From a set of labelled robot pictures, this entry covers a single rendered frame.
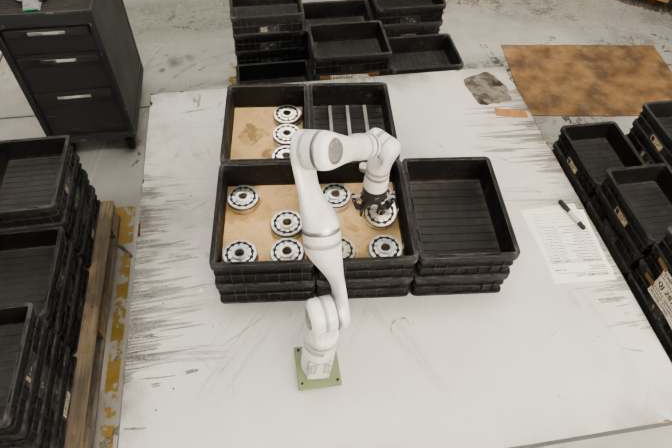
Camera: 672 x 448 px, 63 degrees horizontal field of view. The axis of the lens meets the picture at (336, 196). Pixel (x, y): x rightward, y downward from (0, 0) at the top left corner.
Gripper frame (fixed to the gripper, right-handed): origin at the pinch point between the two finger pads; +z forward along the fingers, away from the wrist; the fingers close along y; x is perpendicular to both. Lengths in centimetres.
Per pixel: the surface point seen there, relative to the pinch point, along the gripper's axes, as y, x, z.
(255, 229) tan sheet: -36.7, -2.7, 5.1
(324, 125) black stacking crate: -13.2, 45.3, 5.8
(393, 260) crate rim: 4.1, -21.7, -6.3
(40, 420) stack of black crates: -107, -46, 51
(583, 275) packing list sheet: 71, -15, 15
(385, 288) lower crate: 3.9, -21.4, 10.6
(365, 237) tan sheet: -1.8, -6.7, 4.1
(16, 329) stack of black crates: -119, -19, 41
